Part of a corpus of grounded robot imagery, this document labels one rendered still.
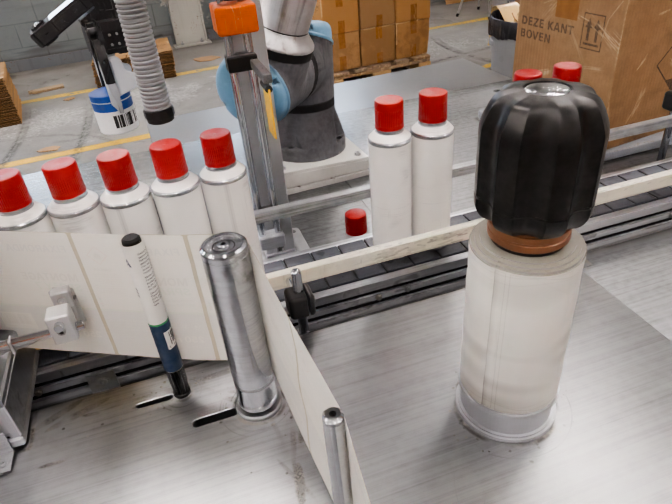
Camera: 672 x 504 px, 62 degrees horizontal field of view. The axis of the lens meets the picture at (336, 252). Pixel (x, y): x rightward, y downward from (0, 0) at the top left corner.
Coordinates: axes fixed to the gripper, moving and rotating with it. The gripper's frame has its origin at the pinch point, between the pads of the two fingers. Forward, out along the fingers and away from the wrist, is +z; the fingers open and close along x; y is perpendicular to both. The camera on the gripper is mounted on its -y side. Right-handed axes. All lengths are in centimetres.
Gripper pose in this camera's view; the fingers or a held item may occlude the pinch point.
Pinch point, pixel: (112, 102)
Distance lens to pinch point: 111.7
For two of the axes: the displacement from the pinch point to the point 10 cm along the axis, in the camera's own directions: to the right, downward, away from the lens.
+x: -4.8, -4.6, 7.5
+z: 0.8, 8.2, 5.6
